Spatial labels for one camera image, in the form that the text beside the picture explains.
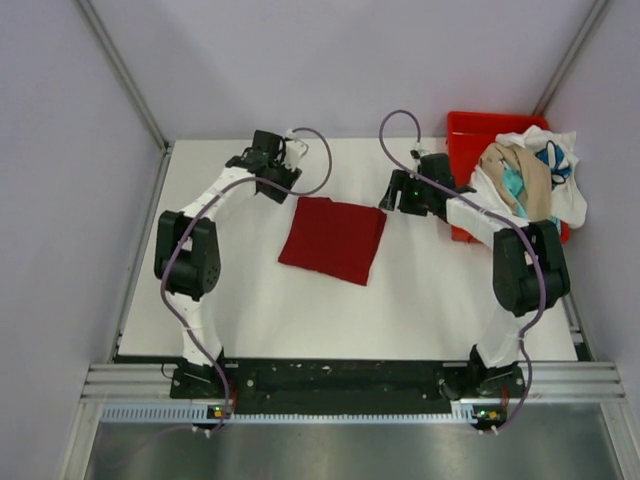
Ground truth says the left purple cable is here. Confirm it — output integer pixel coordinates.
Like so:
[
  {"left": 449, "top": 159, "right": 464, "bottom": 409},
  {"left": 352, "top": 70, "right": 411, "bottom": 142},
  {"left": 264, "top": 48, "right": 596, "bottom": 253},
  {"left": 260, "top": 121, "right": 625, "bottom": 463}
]
[{"left": 158, "top": 127, "right": 335, "bottom": 434}]

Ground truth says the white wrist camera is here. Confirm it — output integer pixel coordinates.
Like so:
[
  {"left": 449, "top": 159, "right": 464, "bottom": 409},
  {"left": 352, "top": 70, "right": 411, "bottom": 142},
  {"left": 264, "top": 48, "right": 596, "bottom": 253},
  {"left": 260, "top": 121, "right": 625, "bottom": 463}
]
[
  {"left": 284, "top": 129, "right": 309, "bottom": 169},
  {"left": 410, "top": 142, "right": 427, "bottom": 160}
]

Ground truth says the red plastic bin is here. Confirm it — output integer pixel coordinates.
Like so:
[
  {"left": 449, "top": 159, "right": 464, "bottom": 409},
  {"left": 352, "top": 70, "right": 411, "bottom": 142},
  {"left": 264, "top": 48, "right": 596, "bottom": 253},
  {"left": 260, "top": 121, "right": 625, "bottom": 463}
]
[{"left": 447, "top": 111, "right": 581, "bottom": 243}]

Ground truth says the dark red t-shirt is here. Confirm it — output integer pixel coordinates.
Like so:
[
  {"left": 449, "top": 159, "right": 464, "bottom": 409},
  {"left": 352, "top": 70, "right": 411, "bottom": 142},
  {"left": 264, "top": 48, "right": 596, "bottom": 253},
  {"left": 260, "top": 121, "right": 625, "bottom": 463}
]
[{"left": 278, "top": 197, "right": 387, "bottom": 286}]

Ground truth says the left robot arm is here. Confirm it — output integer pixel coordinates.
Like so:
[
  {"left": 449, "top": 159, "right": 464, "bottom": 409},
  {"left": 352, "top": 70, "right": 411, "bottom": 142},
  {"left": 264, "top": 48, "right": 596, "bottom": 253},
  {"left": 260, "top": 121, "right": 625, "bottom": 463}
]
[{"left": 153, "top": 130, "right": 308, "bottom": 397}]

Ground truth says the grey slotted cable duct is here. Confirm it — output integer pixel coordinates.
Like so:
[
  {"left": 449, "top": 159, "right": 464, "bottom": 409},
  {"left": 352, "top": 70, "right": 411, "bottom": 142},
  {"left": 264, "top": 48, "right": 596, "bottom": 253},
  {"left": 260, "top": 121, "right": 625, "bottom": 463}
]
[{"left": 101, "top": 404, "right": 498, "bottom": 426}]

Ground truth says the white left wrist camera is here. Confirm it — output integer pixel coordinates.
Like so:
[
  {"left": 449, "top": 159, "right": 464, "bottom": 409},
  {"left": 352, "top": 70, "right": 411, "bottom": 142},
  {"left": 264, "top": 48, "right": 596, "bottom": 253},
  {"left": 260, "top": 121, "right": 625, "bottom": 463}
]
[{"left": 284, "top": 129, "right": 309, "bottom": 169}]

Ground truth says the aluminium frame rail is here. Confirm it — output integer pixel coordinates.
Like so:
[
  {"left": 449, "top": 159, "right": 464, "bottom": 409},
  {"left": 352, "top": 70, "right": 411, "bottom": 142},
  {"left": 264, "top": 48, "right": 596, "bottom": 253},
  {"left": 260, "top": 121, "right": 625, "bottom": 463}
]
[{"left": 81, "top": 362, "right": 626, "bottom": 403}]

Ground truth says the light blue t-shirt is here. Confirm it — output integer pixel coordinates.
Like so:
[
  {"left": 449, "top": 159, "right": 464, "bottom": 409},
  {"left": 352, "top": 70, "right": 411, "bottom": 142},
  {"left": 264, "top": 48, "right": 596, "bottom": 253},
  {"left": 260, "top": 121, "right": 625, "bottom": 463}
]
[{"left": 502, "top": 167, "right": 561, "bottom": 232}]

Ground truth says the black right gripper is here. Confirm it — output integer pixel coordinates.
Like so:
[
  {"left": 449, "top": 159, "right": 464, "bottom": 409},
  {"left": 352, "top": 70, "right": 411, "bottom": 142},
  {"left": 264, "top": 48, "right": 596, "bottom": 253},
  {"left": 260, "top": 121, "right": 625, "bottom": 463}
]
[{"left": 379, "top": 170, "right": 433, "bottom": 217}]

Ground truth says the beige t-shirt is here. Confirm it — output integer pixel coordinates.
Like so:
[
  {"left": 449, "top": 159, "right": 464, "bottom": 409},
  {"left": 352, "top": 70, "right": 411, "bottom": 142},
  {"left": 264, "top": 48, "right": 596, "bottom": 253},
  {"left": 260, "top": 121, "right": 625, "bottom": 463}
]
[{"left": 479, "top": 143, "right": 552, "bottom": 222}]

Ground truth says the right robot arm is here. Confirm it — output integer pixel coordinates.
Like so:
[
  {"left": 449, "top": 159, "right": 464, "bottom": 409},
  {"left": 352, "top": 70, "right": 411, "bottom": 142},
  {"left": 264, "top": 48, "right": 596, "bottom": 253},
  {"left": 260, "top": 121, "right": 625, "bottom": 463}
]
[{"left": 379, "top": 146, "right": 570, "bottom": 396}]

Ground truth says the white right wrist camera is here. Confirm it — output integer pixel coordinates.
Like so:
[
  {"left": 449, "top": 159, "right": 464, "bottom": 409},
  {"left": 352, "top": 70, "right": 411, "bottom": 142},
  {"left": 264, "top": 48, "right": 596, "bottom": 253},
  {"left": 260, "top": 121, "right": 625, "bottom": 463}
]
[{"left": 410, "top": 142, "right": 427, "bottom": 160}]

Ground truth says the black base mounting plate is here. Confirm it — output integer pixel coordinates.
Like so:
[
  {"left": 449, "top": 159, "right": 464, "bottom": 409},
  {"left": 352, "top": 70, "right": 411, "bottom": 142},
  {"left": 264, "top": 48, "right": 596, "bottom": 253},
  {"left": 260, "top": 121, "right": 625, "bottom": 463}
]
[{"left": 170, "top": 358, "right": 524, "bottom": 415}]

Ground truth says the white t-shirt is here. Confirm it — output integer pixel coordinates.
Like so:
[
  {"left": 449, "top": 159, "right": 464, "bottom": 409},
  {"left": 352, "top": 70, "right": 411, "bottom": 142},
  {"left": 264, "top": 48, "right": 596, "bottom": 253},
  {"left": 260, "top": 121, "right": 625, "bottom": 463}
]
[{"left": 470, "top": 125, "right": 587, "bottom": 229}]

